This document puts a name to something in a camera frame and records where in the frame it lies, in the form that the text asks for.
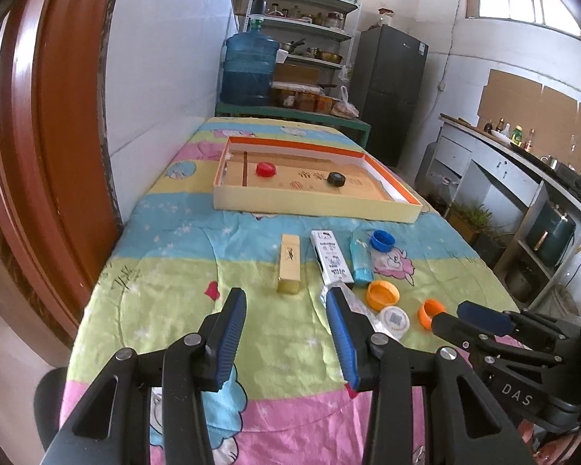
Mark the blue bottle cap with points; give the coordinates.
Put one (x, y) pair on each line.
(382, 241)

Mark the dark air fryer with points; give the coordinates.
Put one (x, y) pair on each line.
(549, 232)

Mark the dark refrigerator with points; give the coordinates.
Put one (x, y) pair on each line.
(390, 92)

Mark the grey kitchen counter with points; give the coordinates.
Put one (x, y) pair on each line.
(469, 155)

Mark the white plastic bag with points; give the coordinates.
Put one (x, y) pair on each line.
(344, 106)

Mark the brass bowl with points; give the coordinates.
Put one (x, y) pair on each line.
(331, 56)

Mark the orange rimmed cardboard box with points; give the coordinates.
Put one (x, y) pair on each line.
(319, 203)

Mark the small gold carton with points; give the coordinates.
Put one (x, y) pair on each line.
(290, 264)

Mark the cardboard wall sheet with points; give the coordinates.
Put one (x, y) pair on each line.
(523, 101)

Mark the colourful cartoon printed blanket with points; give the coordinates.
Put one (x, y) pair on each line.
(174, 261)

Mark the orange food jar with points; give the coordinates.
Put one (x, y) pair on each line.
(306, 101)
(325, 103)

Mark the green bottle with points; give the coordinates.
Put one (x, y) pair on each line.
(516, 134)

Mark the metal storage shelf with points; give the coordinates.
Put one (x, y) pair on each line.
(319, 29)

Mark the white printed carton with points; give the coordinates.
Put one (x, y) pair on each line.
(330, 256)

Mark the large orange bottle cap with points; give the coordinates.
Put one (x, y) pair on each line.
(382, 295)

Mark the green table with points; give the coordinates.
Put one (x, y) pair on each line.
(348, 123)

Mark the white bottle cap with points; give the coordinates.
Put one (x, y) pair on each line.
(393, 322)

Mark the brown wooden door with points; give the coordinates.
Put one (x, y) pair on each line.
(43, 131)

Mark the black bottle cap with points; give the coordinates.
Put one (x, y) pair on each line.
(336, 179)

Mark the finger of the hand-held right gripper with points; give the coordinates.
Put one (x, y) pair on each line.
(452, 327)
(484, 317)

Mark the black gas stove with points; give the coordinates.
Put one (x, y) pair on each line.
(578, 181)

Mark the small orange bottle cap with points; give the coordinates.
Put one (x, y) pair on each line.
(428, 317)

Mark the green plant box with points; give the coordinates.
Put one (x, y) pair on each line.
(469, 220)

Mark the blue water jug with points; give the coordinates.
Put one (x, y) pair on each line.
(249, 65)

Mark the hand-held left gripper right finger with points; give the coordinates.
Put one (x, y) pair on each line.
(341, 344)

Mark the brown cardboard carton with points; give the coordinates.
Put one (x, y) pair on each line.
(298, 73)

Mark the light blue carton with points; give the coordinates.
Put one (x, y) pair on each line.
(361, 259)

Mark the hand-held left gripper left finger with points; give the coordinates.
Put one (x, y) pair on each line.
(228, 339)

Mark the red bottle cap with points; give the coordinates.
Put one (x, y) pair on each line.
(266, 169)

